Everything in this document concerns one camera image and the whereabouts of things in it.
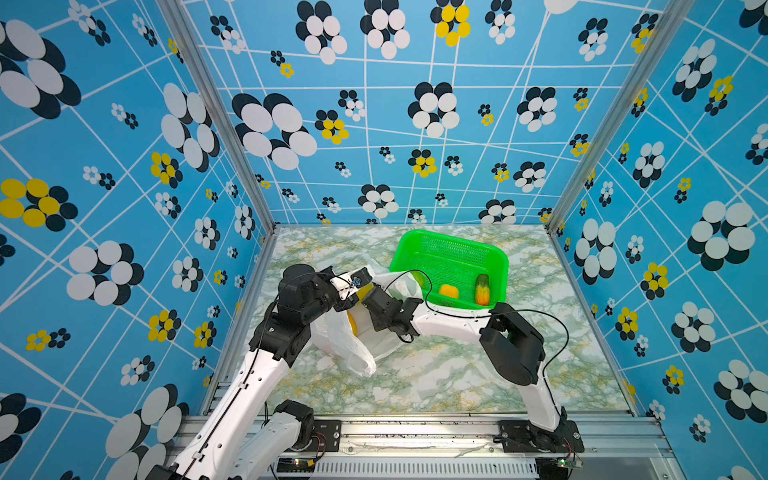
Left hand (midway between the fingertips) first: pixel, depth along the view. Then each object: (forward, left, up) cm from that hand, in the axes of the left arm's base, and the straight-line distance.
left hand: (357, 265), depth 71 cm
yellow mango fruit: (-1, -1, -9) cm, 10 cm away
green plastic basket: (+19, -30, -29) cm, 46 cm away
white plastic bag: (-14, +2, -8) cm, 16 cm away
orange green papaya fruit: (+9, -38, -25) cm, 47 cm away
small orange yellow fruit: (+8, -27, -24) cm, 36 cm away
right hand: (+2, -5, -27) cm, 28 cm away
